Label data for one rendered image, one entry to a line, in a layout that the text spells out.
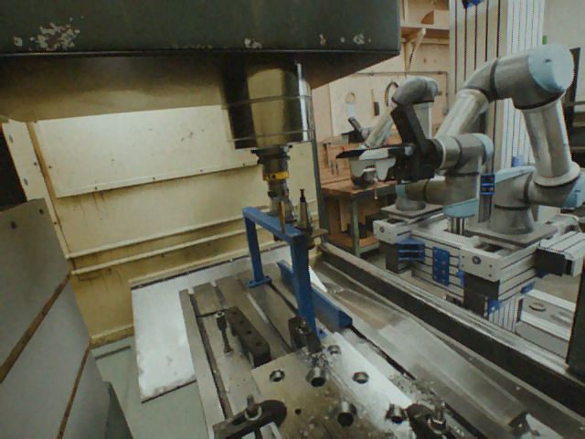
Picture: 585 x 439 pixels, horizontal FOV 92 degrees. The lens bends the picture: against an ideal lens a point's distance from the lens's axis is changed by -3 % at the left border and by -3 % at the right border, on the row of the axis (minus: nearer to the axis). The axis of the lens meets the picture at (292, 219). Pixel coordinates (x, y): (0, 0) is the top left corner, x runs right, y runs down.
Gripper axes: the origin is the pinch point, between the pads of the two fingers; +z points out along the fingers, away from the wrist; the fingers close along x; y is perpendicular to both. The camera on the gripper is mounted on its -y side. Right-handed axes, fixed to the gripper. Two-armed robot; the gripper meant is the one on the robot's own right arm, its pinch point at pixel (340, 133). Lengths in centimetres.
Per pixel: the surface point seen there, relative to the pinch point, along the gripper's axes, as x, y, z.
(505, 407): -86, 65, -119
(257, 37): -125, -31, -101
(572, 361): -72, 53, -130
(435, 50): 302, -54, 73
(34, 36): -147, -34, -95
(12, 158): -156, -25, -62
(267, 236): -74, 42, 1
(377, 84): 194, -27, 99
